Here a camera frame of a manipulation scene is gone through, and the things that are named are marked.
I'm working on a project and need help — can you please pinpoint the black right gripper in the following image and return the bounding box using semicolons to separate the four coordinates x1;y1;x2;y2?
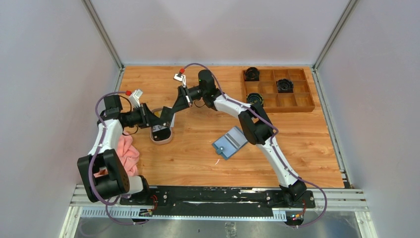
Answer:
172;85;207;115

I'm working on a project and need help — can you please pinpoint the black VIP card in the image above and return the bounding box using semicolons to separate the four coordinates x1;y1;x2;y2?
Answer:
152;128;172;142

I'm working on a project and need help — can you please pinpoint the blue leather card holder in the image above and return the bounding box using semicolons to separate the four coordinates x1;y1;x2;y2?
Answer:
212;126;248;160

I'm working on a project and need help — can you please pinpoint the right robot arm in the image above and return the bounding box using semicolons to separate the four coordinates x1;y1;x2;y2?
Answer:
161;68;307;207

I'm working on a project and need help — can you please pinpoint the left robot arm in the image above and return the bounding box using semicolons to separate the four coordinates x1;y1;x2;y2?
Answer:
77;92;170;205

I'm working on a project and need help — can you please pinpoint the pink cloth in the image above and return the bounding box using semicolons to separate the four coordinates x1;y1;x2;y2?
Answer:
115;130;140;177

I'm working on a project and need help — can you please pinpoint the black blue rosette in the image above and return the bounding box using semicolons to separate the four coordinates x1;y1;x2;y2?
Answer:
246;93;264;106

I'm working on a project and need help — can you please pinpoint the black rosette top left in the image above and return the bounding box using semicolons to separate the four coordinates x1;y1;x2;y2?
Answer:
244;67;260;82

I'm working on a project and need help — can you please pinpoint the black rosette middle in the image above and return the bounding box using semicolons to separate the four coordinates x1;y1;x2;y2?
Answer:
276;78;294;93

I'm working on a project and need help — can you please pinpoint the wooden compartment tray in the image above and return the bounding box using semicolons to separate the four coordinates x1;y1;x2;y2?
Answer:
241;67;315;113

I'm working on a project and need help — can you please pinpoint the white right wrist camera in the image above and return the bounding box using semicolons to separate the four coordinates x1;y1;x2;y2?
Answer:
173;72;186;88

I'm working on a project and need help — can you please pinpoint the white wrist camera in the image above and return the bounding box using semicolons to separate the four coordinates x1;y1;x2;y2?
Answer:
173;72;186;88
128;89;143;109

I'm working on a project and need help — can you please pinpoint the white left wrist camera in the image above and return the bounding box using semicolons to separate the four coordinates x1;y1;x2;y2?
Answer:
128;89;143;109

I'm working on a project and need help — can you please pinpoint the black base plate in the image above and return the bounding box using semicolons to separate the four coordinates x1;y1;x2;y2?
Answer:
120;185;315;218

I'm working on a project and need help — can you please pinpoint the aluminium frame rail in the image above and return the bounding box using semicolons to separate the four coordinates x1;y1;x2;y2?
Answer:
70;185;368;222

